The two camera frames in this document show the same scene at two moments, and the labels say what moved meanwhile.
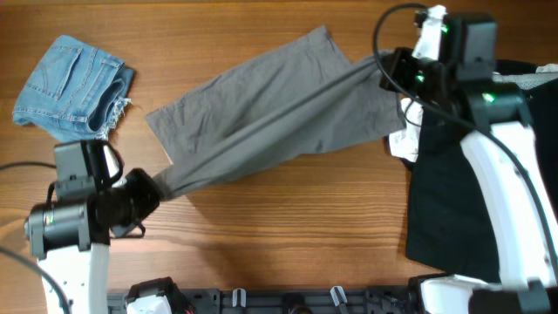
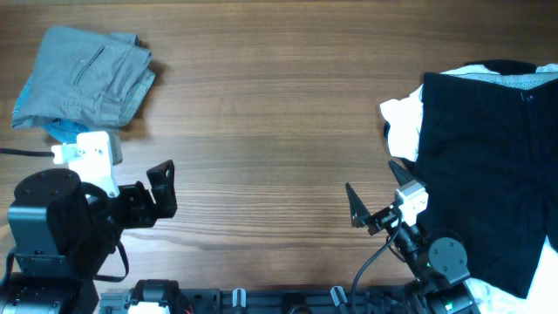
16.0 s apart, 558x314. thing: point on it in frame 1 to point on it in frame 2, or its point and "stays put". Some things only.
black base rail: (347, 300) stays put
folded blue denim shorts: (74, 91) stays put
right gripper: (397, 65) to (361, 215)
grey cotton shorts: (302, 94) to (85, 78)
